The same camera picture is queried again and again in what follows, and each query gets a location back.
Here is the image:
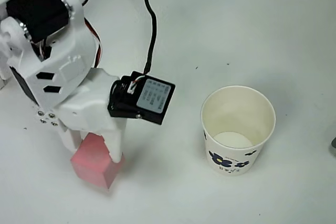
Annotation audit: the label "pink foam block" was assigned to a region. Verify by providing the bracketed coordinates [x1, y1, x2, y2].
[70, 132, 126, 193]

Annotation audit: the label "white flower-print paper cup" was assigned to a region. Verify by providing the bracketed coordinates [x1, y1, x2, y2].
[201, 85, 277, 176]

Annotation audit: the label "red and black servo wires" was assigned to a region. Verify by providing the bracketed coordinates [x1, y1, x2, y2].
[69, 0, 103, 69]

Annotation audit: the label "black camera module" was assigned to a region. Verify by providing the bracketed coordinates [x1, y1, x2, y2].
[107, 70, 176, 125]

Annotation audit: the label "black camera cable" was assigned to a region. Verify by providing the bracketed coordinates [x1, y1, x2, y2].
[141, 0, 158, 75]

